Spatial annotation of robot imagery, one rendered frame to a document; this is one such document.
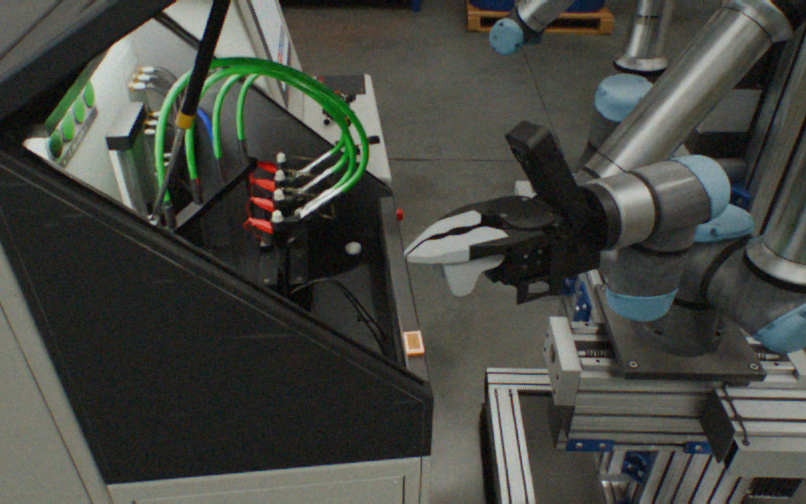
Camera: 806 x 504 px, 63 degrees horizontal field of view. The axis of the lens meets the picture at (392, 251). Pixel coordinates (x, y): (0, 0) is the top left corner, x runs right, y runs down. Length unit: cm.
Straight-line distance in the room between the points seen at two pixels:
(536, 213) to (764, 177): 68
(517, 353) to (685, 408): 138
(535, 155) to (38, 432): 92
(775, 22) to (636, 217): 32
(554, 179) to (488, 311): 215
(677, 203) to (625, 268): 11
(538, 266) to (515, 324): 207
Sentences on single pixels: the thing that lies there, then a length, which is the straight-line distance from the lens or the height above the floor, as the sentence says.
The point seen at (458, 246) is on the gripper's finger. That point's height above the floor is 146.
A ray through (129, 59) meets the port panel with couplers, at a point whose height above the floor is 134.
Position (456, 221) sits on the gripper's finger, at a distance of 63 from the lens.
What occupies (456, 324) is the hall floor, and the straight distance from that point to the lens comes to 268.
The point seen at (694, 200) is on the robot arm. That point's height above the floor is 145.
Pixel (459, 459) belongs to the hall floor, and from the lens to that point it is 225.
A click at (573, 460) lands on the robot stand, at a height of 21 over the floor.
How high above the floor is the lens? 181
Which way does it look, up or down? 36 degrees down
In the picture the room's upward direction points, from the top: straight up
